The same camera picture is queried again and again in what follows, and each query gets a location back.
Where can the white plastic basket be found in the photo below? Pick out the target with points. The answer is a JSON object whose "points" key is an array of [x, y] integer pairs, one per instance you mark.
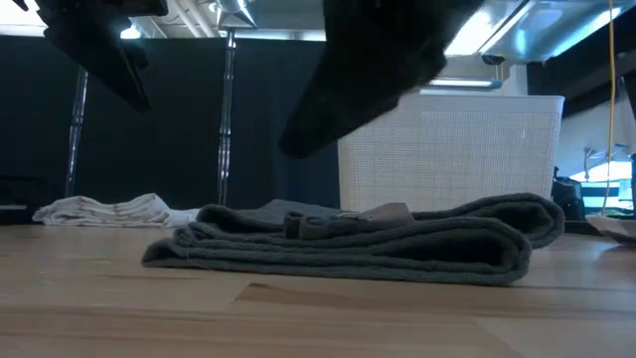
{"points": [[447, 149]]}

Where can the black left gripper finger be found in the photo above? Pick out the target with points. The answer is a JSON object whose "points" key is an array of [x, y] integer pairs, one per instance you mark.
{"points": [[104, 59]]}

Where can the long LED light bar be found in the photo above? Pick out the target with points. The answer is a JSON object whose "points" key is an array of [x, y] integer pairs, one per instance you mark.
{"points": [[462, 83]]}

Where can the black folding partition screen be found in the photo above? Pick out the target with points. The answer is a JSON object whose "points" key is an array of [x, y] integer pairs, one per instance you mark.
{"points": [[174, 124]]}

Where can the white towel with red checks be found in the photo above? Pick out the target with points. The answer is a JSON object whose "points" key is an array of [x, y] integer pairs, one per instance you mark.
{"points": [[109, 211]]}

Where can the black ceiling security camera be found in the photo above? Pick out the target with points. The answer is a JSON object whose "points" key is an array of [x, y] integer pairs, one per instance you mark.
{"points": [[492, 60]]}

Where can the dark grey terry towel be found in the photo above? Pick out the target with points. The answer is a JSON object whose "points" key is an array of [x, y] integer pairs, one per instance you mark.
{"points": [[348, 253]]}

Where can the black white striped object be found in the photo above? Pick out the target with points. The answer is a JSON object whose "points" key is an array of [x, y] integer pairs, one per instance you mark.
{"points": [[603, 191]]}

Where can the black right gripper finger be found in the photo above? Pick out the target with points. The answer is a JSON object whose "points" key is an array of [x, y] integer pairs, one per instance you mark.
{"points": [[348, 104]]}

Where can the black box-shaped device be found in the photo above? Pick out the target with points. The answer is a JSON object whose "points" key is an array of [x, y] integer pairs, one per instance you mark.
{"points": [[566, 199]]}

